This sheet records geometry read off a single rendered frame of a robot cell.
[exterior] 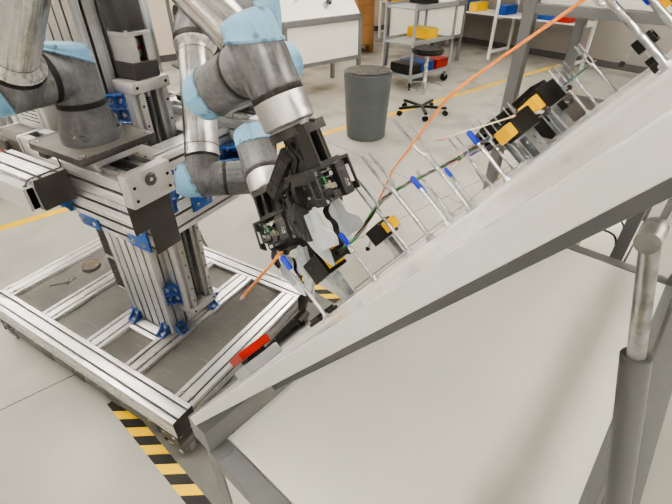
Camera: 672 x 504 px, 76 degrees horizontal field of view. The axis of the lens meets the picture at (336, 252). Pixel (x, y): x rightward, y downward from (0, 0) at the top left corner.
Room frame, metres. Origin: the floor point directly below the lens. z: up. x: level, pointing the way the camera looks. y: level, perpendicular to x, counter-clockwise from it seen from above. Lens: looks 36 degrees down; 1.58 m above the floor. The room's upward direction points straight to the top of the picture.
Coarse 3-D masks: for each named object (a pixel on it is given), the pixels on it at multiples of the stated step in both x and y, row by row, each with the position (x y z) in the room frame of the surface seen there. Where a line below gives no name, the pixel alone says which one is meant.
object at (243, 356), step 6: (264, 336) 0.41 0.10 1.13; (258, 342) 0.40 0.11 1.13; (264, 342) 0.41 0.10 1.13; (246, 348) 0.39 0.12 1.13; (252, 348) 0.39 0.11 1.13; (258, 348) 0.40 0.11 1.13; (264, 348) 0.40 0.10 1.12; (240, 354) 0.38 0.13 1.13; (246, 354) 0.38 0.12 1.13; (252, 354) 0.39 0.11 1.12; (258, 354) 0.39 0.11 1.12; (234, 360) 0.39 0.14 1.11; (240, 360) 0.38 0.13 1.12; (246, 360) 0.39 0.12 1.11; (234, 366) 0.39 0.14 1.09
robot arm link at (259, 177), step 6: (258, 168) 0.75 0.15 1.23; (264, 168) 0.75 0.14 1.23; (270, 168) 0.76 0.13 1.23; (252, 174) 0.75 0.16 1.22; (258, 174) 0.75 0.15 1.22; (264, 174) 0.74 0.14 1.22; (270, 174) 0.75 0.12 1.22; (246, 180) 0.77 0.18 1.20; (252, 180) 0.74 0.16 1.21; (258, 180) 0.74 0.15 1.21; (264, 180) 0.73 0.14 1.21; (252, 186) 0.74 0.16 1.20; (258, 186) 0.73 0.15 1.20; (252, 198) 0.75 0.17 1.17
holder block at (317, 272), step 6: (312, 258) 0.55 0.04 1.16; (318, 258) 0.54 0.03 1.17; (306, 264) 0.57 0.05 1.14; (312, 264) 0.55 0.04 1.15; (318, 264) 0.54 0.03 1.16; (324, 264) 0.54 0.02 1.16; (336, 264) 0.55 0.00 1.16; (342, 264) 0.55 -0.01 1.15; (306, 270) 0.57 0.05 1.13; (312, 270) 0.56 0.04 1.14; (318, 270) 0.55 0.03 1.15; (324, 270) 0.54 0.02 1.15; (330, 270) 0.53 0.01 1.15; (312, 276) 0.56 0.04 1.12; (318, 276) 0.55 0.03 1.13; (324, 276) 0.54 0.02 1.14; (318, 282) 0.55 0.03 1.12
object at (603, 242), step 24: (528, 0) 1.38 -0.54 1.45; (552, 0) 1.37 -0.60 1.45; (576, 0) 1.33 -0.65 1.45; (600, 0) 1.29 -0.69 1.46; (624, 0) 1.26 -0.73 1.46; (528, 24) 1.37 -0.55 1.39; (576, 24) 1.79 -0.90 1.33; (528, 48) 1.38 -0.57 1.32; (504, 96) 1.38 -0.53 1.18; (600, 240) 1.34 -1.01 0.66; (624, 240) 1.08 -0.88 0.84
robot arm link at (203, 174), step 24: (192, 24) 1.05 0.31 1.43; (192, 48) 1.02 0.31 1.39; (216, 48) 1.08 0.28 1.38; (192, 120) 0.91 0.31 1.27; (216, 120) 0.95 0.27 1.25; (192, 144) 0.88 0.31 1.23; (216, 144) 0.90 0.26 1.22; (192, 168) 0.84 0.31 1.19; (216, 168) 0.85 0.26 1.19; (192, 192) 0.82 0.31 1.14; (216, 192) 0.83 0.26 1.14
